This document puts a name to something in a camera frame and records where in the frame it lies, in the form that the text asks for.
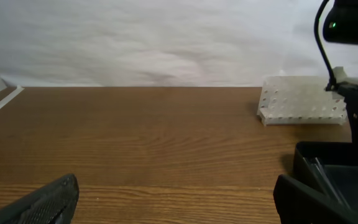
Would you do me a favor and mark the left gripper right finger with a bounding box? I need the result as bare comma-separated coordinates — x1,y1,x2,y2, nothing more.
273,174,358,224

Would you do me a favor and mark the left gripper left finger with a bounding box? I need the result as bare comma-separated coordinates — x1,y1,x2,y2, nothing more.
0,173,80,224

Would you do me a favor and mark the clear test tube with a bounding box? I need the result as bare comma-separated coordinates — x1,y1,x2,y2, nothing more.
303,157,335,203
312,157,352,208

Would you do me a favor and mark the black tray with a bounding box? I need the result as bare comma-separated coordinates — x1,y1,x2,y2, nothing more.
292,141,358,218

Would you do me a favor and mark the white test tube rack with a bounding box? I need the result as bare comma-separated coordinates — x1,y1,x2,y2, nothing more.
256,75,348,126

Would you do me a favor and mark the black cable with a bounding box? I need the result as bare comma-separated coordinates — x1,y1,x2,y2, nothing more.
314,0,338,91

